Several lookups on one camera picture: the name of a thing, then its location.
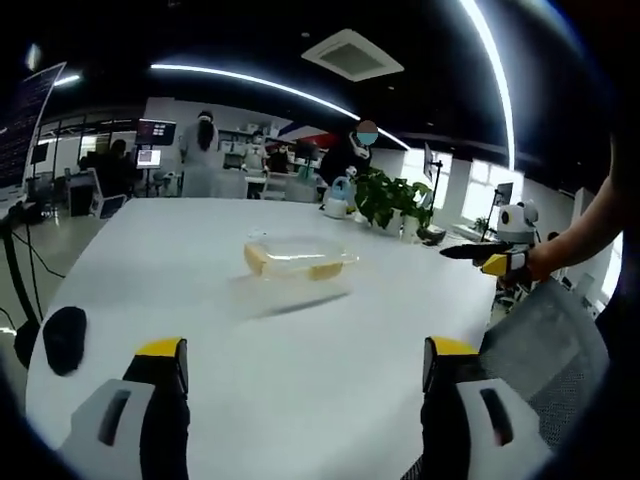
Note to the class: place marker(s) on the small potted green plant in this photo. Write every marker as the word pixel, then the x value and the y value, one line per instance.
pixel 415 210

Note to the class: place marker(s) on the grey mesh office chair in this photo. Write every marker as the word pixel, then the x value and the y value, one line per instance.
pixel 545 340

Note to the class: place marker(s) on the small bright monitor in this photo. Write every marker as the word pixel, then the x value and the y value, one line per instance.
pixel 149 158

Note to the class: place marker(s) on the large dark display screen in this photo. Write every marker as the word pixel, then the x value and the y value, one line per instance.
pixel 25 125

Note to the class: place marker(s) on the black desk stand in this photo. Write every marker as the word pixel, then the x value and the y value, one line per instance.
pixel 432 236

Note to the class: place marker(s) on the clear plastic food container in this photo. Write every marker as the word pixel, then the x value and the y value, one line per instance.
pixel 300 257

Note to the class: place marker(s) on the ceiling light strip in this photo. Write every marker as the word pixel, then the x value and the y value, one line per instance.
pixel 497 75
pixel 260 81

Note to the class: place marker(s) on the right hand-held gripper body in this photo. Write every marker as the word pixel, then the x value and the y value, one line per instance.
pixel 520 230

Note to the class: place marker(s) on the ceiling air vent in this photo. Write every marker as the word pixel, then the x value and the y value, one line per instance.
pixel 352 55

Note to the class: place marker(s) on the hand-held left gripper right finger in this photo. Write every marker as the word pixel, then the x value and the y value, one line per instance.
pixel 440 430

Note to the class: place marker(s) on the black computer mouse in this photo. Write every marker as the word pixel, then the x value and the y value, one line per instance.
pixel 65 340

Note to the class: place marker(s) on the monitor on black stand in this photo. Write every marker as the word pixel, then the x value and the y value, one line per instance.
pixel 430 160

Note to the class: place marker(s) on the large potted green plant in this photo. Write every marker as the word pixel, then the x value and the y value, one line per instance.
pixel 382 197

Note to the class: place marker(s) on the black tripod stand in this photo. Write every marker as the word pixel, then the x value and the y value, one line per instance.
pixel 15 270

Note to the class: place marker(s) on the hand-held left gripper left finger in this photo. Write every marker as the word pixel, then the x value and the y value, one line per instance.
pixel 162 430

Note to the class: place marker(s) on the light blue watering can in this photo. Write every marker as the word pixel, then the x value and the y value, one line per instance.
pixel 337 200

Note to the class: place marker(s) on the wide dark monitor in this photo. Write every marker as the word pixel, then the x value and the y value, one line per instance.
pixel 157 132

